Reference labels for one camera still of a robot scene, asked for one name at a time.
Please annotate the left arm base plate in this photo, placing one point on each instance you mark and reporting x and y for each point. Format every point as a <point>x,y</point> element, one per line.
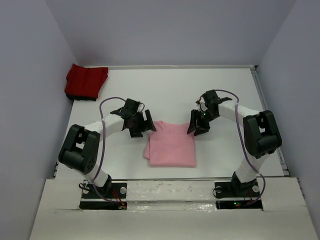
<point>113,200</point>

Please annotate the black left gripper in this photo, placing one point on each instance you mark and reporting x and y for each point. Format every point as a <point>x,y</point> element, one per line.
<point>145,125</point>

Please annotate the red folded t shirt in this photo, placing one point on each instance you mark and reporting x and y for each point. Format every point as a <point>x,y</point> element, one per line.
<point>84,83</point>

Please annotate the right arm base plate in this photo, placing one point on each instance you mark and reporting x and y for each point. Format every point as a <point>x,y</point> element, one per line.
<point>228,198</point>

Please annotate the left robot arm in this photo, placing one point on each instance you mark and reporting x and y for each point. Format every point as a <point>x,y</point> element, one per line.
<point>83,144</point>

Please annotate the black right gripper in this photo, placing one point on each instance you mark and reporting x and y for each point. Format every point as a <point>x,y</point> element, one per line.
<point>195,115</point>

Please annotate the pink t shirt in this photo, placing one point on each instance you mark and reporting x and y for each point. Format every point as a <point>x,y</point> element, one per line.
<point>170,146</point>

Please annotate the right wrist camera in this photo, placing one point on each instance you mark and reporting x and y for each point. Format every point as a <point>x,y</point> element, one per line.
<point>201,105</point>

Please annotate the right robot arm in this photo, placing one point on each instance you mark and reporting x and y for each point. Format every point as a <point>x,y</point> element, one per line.
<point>258,134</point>

